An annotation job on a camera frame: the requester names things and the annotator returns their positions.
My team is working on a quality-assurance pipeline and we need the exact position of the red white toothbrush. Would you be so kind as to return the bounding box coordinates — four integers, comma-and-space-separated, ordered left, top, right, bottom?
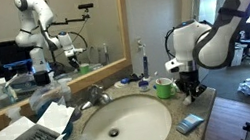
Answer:
153, 71, 163, 85

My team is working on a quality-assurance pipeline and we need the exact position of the grey blue squeeze tube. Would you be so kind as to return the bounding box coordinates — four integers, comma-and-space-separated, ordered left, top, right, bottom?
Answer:
173, 111, 208, 137

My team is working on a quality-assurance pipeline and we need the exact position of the chrome faucet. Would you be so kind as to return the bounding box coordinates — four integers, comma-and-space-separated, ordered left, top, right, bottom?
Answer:
76, 81, 115, 112

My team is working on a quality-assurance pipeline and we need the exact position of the white cosmetic tube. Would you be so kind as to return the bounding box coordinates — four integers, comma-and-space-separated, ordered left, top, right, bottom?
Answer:
181, 94, 196, 107

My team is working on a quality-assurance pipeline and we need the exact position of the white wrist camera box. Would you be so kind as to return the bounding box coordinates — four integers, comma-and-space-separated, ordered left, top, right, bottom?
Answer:
163, 55, 188, 76

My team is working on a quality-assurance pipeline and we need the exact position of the green mug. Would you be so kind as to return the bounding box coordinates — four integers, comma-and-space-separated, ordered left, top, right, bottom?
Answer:
151, 75, 179, 102

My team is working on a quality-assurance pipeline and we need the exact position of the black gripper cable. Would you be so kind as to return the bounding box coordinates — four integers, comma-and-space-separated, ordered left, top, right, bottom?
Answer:
161, 27, 179, 61

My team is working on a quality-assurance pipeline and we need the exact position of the black plug adapter with cable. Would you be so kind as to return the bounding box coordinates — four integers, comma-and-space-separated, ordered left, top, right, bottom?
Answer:
128, 71, 145, 83

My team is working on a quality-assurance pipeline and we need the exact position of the small blue case on dish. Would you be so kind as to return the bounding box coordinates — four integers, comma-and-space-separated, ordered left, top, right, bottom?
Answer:
112, 75, 133, 91

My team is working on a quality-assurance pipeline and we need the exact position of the wood framed mirror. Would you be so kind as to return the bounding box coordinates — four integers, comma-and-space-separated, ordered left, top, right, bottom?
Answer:
0, 0, 142, 118

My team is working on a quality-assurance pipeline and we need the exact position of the small clear soap bottle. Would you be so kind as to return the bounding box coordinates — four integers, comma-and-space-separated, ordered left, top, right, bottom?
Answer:
56, 76, 74, 105

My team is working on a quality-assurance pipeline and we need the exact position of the white wall outlet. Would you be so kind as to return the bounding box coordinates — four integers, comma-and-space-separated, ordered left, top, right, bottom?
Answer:
134, 37, 147, 54

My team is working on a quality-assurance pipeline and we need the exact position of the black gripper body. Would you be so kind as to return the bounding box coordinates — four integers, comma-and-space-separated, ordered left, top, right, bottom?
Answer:
177, 67, 204, 93

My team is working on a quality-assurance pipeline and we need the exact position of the electric toothbrush with charger base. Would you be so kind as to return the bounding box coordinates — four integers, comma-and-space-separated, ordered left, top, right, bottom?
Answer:
137, 42, 154, 82

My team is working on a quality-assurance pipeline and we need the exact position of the blue mouthwash bottle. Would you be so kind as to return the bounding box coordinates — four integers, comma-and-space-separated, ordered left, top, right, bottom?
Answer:
23, 67, 70, 124

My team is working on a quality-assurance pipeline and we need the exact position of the white oval sink basin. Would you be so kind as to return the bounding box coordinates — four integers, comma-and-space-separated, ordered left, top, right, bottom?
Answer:
76, 89, 177, 140

